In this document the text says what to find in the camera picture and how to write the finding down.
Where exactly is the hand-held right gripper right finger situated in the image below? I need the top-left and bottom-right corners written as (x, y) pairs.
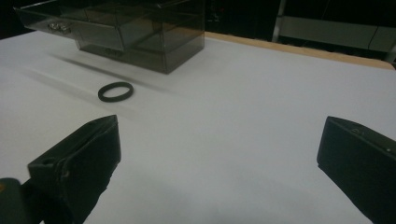
top-left (316, 116), bottom-right (396, 224)

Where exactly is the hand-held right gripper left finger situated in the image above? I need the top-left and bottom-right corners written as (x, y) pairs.
top-left (27, 114), bottom-right (122, 224)

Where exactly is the black hair tie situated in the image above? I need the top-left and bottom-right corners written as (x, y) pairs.
top-left (97, 81), bottom-right (134, 104)

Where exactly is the smoky clear drawer organizer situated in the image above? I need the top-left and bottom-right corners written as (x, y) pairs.
top-left (76, 0), bottom-right (206, 75)

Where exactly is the grey metal shelf frame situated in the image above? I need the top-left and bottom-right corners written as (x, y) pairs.
top-left (271, 0), bottom-right (396, 63)

